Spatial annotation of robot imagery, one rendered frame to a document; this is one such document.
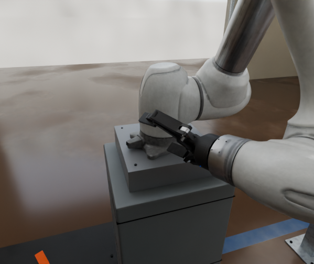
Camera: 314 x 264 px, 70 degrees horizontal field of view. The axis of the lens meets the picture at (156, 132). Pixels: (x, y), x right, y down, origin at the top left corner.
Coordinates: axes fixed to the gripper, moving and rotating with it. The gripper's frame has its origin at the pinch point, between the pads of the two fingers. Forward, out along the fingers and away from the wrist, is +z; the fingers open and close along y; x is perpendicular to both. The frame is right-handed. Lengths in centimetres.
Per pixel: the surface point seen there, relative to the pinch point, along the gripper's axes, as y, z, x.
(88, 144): -78, 199, 10
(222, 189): -29.5, -6.5, -0.8
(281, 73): -378, 241, -425
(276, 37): -288, 240, -446
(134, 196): -11.2, 5.9, 17.3
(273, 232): -135, 10, -16
